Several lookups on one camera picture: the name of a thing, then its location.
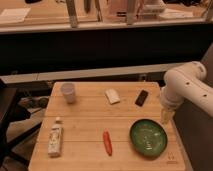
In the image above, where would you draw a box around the grey metal post right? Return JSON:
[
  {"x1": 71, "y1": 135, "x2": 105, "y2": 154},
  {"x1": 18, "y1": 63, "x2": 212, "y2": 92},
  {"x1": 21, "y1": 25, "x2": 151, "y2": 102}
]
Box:
[{"x1": 126, "y1": 0, "x2": 136, "y2": 25}]

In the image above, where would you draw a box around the white paper sheet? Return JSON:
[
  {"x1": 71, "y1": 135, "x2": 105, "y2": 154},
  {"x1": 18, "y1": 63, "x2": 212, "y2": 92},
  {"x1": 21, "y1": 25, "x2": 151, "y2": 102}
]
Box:
[{"x1": 0, "y1": 8, "x2": 30, "y2": 24}]

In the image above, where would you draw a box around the green ceramic bowl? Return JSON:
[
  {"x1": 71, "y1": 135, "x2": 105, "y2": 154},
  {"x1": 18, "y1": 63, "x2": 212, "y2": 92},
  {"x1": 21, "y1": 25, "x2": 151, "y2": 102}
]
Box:
[{"x1": 129, "y1": 119, "x2": 168, "y2": 158}]

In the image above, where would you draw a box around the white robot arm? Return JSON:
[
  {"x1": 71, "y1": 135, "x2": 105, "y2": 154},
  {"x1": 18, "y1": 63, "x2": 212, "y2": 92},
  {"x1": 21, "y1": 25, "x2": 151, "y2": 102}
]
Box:
[{"x1": 159, "y1": 61, "x2": 213, "y2": 124}]

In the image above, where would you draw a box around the black rectangular phone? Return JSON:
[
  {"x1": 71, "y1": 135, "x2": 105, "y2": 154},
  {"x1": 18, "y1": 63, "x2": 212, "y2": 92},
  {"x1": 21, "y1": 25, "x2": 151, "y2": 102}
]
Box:
[{"x1": 135, "y1": 90, "x2": 148, "y2": 107}]

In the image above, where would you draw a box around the yellowish translucent gripper finger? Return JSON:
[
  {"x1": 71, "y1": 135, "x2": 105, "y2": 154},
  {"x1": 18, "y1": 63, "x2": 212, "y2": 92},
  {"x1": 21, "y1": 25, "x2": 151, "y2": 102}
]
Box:
[{"x1": 161, "y1": 108, "x2": 174, "y2": 124}]

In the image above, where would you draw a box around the white folded sponge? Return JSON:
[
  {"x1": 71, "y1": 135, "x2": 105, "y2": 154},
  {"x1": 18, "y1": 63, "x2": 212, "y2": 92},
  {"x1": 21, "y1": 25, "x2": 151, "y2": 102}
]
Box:
[{"x1": 105, "y1": 89, "x2": 120, "y2": 104}]

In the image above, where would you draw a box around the grey metal post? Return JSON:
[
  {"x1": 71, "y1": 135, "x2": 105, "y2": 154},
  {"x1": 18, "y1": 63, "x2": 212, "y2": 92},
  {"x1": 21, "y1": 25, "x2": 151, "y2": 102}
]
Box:
[
  {"x1": 66, "y1": 0, "x2": 78, "y2": 28},
  {"x1": 126, "y1": 0, "x2": 136, "y2": 25}
]

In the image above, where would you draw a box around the white squeeze bottle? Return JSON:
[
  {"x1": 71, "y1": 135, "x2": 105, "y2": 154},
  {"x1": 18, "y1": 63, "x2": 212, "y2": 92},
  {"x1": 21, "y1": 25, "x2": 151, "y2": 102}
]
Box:
[{"x1": 48, "y1": 117, "x2": 63, "y2": 157}]

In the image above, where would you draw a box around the black chair frame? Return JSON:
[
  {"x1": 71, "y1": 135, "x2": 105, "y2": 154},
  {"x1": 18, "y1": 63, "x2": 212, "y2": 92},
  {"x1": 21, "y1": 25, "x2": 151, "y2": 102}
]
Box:
[{"x1": 0, "y1": 79, "x2": 41, "y2": 168}]

